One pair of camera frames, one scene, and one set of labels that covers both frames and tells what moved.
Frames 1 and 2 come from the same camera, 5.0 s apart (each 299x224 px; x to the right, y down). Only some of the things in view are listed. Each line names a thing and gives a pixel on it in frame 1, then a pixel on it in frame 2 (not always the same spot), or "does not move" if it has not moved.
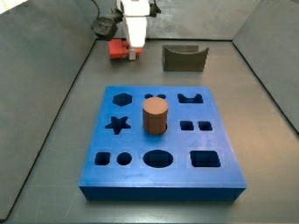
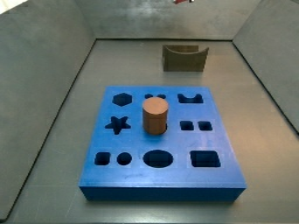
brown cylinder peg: (155, 115) does not move
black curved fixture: (183, 58) does not move
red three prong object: (118, 49) to (176, 2)
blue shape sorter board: (186, 164) does not move
